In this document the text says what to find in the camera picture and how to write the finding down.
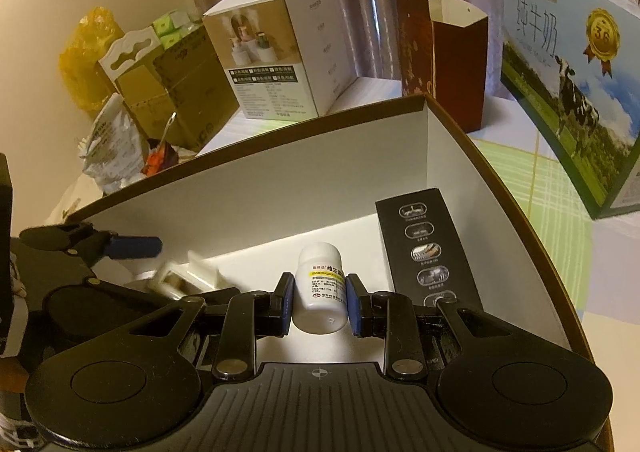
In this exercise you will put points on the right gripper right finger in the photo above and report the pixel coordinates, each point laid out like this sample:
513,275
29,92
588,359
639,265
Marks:
389,316

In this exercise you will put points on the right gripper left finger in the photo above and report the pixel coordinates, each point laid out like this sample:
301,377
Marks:
251,316

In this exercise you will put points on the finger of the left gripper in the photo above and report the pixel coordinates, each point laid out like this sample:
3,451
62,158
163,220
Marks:
134,247
82,240

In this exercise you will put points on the white hair claw clip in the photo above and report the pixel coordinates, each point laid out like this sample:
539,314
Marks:
197,276

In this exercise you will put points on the black product box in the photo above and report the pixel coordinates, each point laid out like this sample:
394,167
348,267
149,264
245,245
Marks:
423,250

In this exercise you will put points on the white pill bottle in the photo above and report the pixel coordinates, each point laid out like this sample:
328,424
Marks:
319,305

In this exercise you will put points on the white crumpled plastic bag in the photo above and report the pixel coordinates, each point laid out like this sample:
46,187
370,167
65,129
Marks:
114,152

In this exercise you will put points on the large brown cardboard box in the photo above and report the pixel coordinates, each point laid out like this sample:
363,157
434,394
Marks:
253,205

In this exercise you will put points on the brown cardboard carton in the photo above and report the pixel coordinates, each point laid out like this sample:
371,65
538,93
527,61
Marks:
180,91

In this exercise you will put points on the yellow plastic bag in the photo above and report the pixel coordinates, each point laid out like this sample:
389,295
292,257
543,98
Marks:
79,62

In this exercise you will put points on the checked pastel tablecloth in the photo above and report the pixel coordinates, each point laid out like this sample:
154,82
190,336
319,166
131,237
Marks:
597,260

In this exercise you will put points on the green tissue packs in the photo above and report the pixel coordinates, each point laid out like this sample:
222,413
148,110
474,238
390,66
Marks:
175,25

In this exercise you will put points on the white humidifier box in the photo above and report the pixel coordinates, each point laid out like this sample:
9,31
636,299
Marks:
284,59

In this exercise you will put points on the dark red gift bag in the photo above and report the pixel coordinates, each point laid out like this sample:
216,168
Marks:
443,51

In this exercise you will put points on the green white milk carton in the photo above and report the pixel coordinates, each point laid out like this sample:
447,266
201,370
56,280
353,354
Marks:
573,65

